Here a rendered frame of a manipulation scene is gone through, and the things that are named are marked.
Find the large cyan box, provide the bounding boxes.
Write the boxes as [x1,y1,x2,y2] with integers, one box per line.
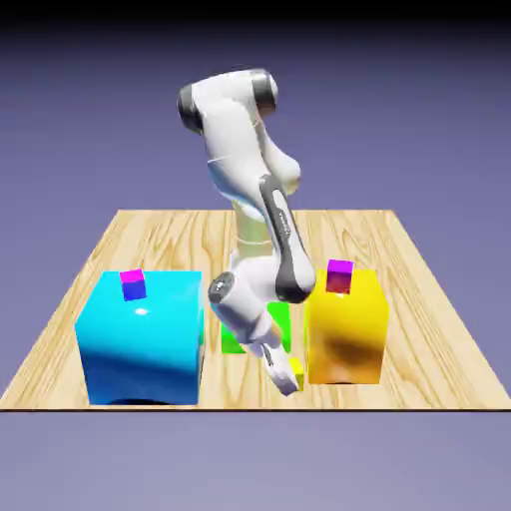
[74,269,206,407]

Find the large yellow box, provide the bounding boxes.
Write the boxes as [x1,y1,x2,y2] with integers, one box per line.
[303,267,390,386]

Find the small yellow cube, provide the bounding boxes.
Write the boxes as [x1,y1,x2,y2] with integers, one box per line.
[288,355,305,393]

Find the large green box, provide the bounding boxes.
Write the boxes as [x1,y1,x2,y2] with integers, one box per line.
[220,301,293,355]

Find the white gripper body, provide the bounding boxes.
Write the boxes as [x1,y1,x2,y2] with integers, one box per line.
[260,344,301,397]

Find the small magenta cube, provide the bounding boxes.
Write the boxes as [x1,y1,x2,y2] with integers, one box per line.
[119,267,148,302]

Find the small purple cube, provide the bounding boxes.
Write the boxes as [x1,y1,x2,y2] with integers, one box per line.
[324,258,355,295]

